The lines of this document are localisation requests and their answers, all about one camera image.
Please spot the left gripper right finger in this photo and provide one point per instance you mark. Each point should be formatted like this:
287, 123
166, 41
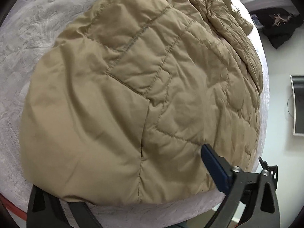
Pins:
256, 191

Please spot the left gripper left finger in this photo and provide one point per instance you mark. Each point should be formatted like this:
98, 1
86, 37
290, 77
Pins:
45, 210

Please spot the tan puffer jacket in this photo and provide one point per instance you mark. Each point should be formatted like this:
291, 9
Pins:
118, 109

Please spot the white framed monitor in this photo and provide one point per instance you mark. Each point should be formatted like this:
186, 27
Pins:
298, 101

